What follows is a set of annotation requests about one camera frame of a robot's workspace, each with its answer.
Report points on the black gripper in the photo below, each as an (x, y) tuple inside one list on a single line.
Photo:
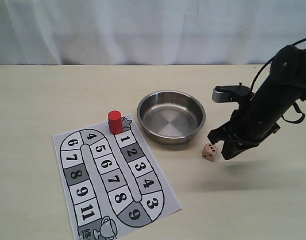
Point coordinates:
[(253, 123)]

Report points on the paper game board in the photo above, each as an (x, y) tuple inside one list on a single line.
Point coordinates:
[(113, 184)]

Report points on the stainless steel bowl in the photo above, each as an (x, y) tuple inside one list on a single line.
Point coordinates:
[(170, 117)]

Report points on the white curtain backdrop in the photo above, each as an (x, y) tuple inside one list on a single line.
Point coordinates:
[(142, 32)]

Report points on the wooden die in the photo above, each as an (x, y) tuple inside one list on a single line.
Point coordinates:
[(209, 152)]

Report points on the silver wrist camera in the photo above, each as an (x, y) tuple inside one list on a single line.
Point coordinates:
[(232, 93)]

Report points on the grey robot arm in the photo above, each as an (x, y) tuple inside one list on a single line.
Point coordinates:
[(287, 67)]

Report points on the red cylinder game piece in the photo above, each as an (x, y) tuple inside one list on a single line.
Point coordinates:
[(115, 122)]

